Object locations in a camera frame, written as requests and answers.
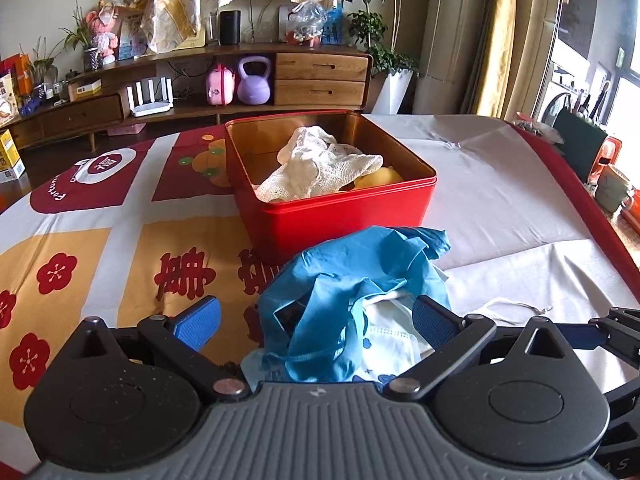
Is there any wooden cabinet drawer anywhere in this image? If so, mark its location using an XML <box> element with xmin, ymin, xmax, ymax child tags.
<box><xmin>40</xmin><ymin>95</ymin><xmax>123</xmax><ymax>133</ymax></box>
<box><xmin>275</xmin><ymin>52</ymin><xmax>370</xmax><ymax>82</ymax></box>
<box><xmin>274</xmin><ymin>80</ymin><xmax>367</xmax><ymax>107</ymax></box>

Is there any yellow and white small box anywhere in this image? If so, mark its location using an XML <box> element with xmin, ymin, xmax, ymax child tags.
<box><xmin>67</xmin><ymin>80</ymin><xmax>103</xmax><ymax>102</ymax></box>

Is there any wooden media cabinet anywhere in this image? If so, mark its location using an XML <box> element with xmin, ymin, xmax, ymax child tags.
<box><xmin>0</xmin><ymin>42</ymin><xmax>373</xmax><ymax>153</ymax></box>

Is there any purple kettlebell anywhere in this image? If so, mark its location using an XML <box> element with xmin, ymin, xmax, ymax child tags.
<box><xmin>236</xmin><ymin>56</ymin><xmax>272</xmax><ymax>105</ymax></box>

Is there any pink plush doll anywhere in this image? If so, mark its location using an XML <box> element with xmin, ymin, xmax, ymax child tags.
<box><xmin>86</xmin><ymin>0</ymin><xmax>132</xmax><ymax>63</ymax></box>

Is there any white mesh cloth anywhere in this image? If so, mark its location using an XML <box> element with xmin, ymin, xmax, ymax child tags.
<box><xmin>252</xmin><ymin>126</ymin><xmax>385</xmax><ymax>204</ymax></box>

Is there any blue rubber glove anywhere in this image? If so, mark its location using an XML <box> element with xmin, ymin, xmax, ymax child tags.
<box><xmin>257</xmin><ymin>226</ymin><xmax>452</xmax><ymax>385</ymax></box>

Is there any yellow carton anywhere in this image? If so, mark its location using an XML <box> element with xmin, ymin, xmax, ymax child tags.
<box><xmin>0</xmin><ymin>129</ymin><xmax>27</xmax><ymax>181</ymax></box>

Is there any beige tower air conditioner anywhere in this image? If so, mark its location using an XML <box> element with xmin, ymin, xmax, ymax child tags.
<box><xmin>412</xmin><ymin>0</ymin><xmax>506</xmax><ymax>116</ymax></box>

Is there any small plant in patterned pot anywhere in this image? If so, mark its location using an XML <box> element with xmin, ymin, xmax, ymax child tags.
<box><xmin>59</xmin><ymin>2</ymin><xmax>103</xmax><ymax>72</ymax></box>

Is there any pink toy suitcase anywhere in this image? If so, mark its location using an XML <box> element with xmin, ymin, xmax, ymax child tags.
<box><xmin>206</xmin><ymin>64</ymin><xmax>237</xmax><ymax>106</ymax></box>

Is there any pink tray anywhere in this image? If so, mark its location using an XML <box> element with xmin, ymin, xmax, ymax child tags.
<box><xmin>106</xmin><ymin>122</ymin><xmax>147</xmax><ymax>137</ymax></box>

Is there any thin leafy potted plant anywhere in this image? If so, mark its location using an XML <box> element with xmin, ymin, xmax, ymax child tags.
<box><xmin>30</xmin><ymin>37</ymin><xmax>61</xmax><ymax>101</ymax></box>

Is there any washing machine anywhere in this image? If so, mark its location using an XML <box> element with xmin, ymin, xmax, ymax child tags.
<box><xmin>537</xmin><ymin>77</ymin><xmax>583</xmax><ymax>128</ymax></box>

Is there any yellow curtain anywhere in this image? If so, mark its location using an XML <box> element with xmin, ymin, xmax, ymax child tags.
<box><xmin>467</xmin><ymin>0</ymin><xmax>571</xmax><ymax>121</ymax></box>

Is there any plain white cloth mask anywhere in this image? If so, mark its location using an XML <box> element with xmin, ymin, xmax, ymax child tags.
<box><xmin>467</xmin><ymin>297</ymin><xmax>553</xmax><ymax>326</ymax></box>

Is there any light blue picture box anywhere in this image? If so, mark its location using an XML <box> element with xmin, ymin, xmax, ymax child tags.
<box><xmin>119</xmin><ymin>12</ymin><xmax>148</xmax><ymax>59</ymax></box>

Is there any clear plastic bag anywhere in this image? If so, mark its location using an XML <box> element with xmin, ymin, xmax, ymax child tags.
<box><xmin>286</xmin><ymin>0</ymin><xmax>331</xmax><ymax>48</ymax></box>

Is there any printed white face mask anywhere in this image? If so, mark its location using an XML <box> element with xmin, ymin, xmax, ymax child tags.
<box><xmin>242</xmin><ymin>295</ymin><xmax>436</xmax><ymax>391</ymax></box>

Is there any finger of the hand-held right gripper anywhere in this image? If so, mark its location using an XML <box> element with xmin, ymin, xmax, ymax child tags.
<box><xmin>604</xmin><ymin>379</ymin><xmax>640</xmax><ymax>416</ymax></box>
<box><xmin>555</xmin><ymin>306</ymin><xmax>640</xmax><ymax>358</ymax></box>

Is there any red tin box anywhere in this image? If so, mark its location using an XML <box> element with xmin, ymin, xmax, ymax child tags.
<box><xmin>224</xmin><ymin>111</ymin><xmax>438</xmax><ymax>266</ymax></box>

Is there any tall potted plant white planter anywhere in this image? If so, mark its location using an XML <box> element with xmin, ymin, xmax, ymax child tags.
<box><xmin>340</xmin><ymin>0</ymin><xmax>421</xmax><ymax>115</ymax></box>

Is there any orange gift box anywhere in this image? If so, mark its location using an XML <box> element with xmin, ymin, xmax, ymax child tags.
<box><xmin>0</xmin><ymin>54</ymin><xmax>33</xmax><ymax>98</ymax></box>

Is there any black speaker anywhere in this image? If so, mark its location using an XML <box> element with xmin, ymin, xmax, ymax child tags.
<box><xmin>220</xmin><ymin>10</ymin><xmax>242</xmax><ymax>46</ymax></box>

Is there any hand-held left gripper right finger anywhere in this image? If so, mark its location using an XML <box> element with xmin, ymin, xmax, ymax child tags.
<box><xmin>380</xmin><ymin>295</ymin><xmax>568</xmax><ymax>403</ymax></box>

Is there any green mug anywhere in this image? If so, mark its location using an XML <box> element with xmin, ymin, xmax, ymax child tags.
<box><xmin>595</xmin><ymin>164</ymin><xmax>636</xmax><ymax>213</ymax></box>

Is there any yellow soft item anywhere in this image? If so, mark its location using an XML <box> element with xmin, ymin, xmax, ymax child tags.
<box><xmin>345</xmin><ymin>166</ymin><xmax>405</xmax><ymax>192</ymax></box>

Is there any white router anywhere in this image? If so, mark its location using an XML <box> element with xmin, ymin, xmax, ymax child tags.
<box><xmin>126</xmin><ymin>76</ymin><xmax>175</xmax><ymax>118</ymax></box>

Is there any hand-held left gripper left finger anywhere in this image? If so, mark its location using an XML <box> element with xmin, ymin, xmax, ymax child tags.
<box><xmin>67</xmin><ymin>296</ymin><xmax>251</xmax><ymax>403</ymax></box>

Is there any orange holder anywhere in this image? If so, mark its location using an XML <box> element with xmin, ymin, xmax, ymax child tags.
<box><xmin>587</xmin><ymin>137</ymin><xmax>623</xmax><ymax>186</ymax></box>

